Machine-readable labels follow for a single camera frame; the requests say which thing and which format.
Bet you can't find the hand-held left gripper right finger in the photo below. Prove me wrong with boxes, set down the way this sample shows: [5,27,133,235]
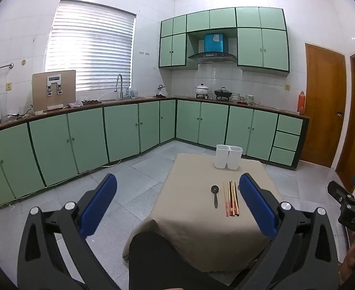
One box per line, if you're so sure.
[239,173,340,290]

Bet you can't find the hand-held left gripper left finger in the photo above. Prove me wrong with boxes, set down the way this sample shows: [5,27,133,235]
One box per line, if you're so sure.
[16,174,118,290]

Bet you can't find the plain wooden chopstick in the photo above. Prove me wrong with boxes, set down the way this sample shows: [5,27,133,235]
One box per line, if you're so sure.
[232,181,238,216]
[234,181,241,216]

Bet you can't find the white two-compartment utensil holder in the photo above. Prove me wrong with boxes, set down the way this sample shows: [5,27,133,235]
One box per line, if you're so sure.
[215,145,244,170]

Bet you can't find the person's right hand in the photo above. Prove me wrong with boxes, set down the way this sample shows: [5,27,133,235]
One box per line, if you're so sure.
[340,243,355,279]

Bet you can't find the green cabinet drawer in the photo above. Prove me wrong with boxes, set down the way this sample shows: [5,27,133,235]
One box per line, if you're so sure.
[273,131,300,152]
[269,147,296,167]
[277,114,303,135]

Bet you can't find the beige tablecloth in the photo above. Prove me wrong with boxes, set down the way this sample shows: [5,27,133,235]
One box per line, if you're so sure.
[122,153,272,274]

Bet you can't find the row of green base cabinets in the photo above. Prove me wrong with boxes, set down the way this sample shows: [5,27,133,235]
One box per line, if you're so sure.
[0,98,309,209]

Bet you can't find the person's black pants leg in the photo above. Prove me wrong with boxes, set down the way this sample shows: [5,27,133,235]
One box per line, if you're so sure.
[128,232,226,290]

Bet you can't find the dark wooden kitchen countertop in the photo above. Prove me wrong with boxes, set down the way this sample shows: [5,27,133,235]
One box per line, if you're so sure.
[0,96,309,136]

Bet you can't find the dark cloth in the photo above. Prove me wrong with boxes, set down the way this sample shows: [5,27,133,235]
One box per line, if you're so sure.
[69,100,102,108]

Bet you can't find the black wok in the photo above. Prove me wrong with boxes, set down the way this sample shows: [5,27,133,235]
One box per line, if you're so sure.
[214,87,233,100]

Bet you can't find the chrome kitchen faucet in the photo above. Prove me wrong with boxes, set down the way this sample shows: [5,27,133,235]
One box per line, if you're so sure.
[115,74,124,99]

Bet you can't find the brown board with white device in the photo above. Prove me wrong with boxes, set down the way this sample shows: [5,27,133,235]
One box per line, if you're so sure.
[32,70,76,115]

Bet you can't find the white cooking pot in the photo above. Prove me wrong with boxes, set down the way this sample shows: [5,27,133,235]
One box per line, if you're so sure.
[195,83,210,97]

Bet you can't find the clear plastic pitcher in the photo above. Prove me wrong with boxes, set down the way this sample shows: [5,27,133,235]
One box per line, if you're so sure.
[0,93,8,121]

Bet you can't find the white window blind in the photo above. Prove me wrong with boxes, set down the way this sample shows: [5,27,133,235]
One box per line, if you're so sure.
[45,0,136,92]

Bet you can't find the range hood with blue wrap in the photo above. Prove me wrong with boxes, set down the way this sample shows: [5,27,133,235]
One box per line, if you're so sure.
[187,33,238,65]

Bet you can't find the green wall cabinets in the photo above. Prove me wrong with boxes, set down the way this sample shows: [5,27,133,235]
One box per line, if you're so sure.
[159,7,290,73]

